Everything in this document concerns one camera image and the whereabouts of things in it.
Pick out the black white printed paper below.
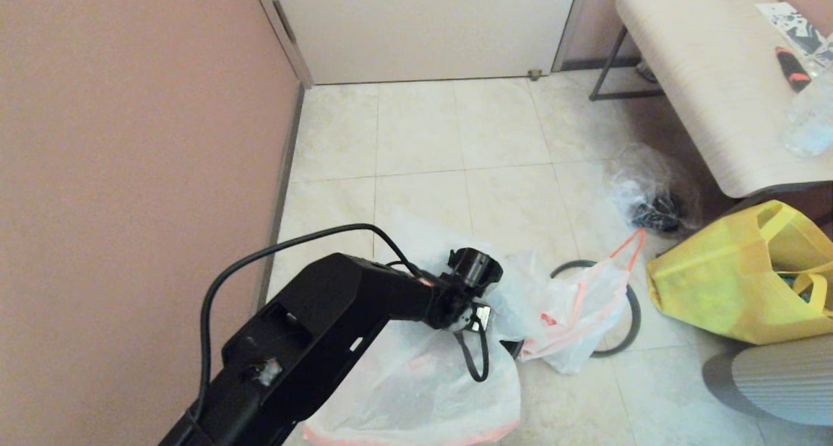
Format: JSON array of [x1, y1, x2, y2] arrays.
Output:
[[756, 2, 833, 66]]

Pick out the white trash bag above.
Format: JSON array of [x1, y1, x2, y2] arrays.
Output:
[[301, 208, 523, 446], [498, 229, 649, 376]]

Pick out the teal patterned cloth item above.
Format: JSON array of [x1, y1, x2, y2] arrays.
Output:
[[776, 273, 812, 305]]

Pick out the long black left arm cable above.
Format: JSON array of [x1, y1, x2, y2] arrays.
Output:
[[198, 223, 425, 422]]

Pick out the clear plastic bag black contents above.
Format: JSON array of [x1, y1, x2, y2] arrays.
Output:
[[608, 144, 701, 237]]

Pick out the beige wooden bench table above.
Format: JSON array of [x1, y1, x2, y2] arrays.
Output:
[[589, 27, 833, 221]]

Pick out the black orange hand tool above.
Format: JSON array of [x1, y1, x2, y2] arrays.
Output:
[[774, 46, 813, 94]]

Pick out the short black left wrist cable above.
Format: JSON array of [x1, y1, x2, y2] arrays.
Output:
[[454, 321, 491, 383]]

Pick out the clear plastic water bottle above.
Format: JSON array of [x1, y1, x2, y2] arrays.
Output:
[[781, 66, 833, 159]]

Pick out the grey bin rim ring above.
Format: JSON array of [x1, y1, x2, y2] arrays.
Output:
[[550, 260, 642, 358]]

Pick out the beige wood-grain bench top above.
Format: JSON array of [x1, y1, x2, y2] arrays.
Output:
[[615, 0, 833, 199]]

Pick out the white door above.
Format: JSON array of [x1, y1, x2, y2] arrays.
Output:
[[269, 0, 581, 85]]

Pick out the beige door frame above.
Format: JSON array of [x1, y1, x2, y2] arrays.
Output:
[[251, 0, 315, 89]]

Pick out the grey ribbed round object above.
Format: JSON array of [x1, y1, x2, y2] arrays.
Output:
[[702, 334, 833, 427]]

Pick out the yellow fabric tote bag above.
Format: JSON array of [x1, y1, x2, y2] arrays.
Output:
[[646, 200, 833, 346]]

